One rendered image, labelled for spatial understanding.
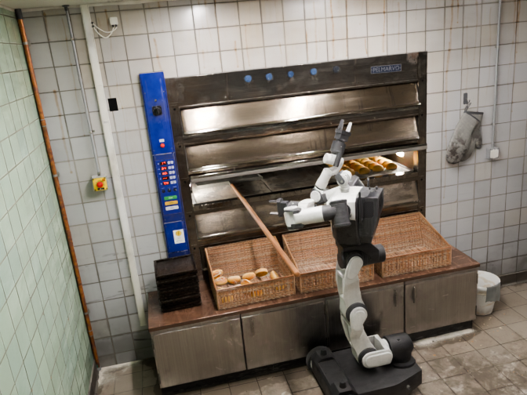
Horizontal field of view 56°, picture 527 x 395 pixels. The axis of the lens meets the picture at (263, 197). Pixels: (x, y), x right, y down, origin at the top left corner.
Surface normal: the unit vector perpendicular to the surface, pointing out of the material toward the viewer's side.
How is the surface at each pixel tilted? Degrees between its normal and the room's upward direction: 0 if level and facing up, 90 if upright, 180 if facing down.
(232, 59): 90
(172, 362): 90
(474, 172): 90
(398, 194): 70
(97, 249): 90
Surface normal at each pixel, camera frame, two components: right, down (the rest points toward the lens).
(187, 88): 0.22, 0.28
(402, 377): -0.09, -0.95
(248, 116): 0.18, -0.07
